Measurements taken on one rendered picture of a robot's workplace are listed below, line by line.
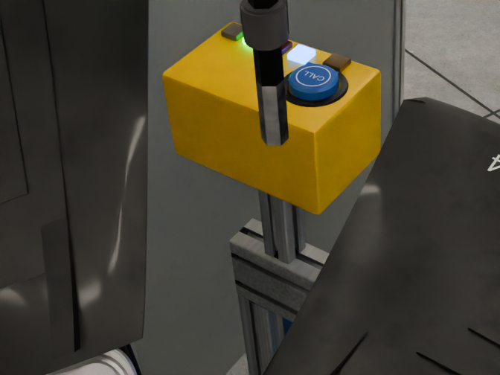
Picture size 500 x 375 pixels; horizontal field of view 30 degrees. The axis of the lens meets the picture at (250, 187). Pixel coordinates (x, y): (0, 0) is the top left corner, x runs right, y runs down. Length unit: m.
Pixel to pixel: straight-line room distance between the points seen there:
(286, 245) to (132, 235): 0.60
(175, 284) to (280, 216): 0.72
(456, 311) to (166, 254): 1.11
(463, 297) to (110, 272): 0.20
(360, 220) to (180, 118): 0.37
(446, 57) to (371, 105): 1.95
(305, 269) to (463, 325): 0.49
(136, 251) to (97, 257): 0.01
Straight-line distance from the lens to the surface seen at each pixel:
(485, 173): 0.51
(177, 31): 1.35
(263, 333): 1.01
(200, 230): 1.56
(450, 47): 2.77
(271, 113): 0.23
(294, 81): 0.75
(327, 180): 0.76
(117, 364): 0.30
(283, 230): 0.88
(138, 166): 0.29
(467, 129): 0.53
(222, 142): 0.79
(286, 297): 0.94
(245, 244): 0.93
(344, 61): 0.78
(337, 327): 0.43
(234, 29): 0.83
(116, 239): 0.29
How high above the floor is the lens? 1.51
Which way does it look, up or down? 41 degrees down
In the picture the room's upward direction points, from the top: 7 degrees counter-clockwise
